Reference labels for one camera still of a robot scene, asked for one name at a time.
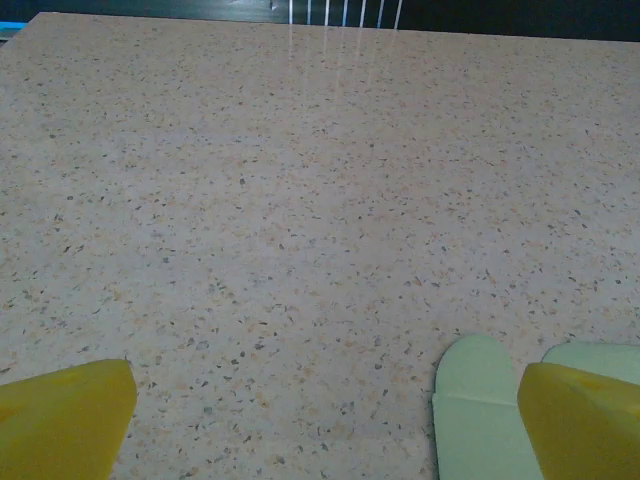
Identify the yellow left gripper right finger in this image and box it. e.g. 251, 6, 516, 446
517, 362, 640, 480

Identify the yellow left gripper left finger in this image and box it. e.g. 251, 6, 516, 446
0, 358, 139, 480

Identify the light green paper box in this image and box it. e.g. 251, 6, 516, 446
432, 333, 640, 480

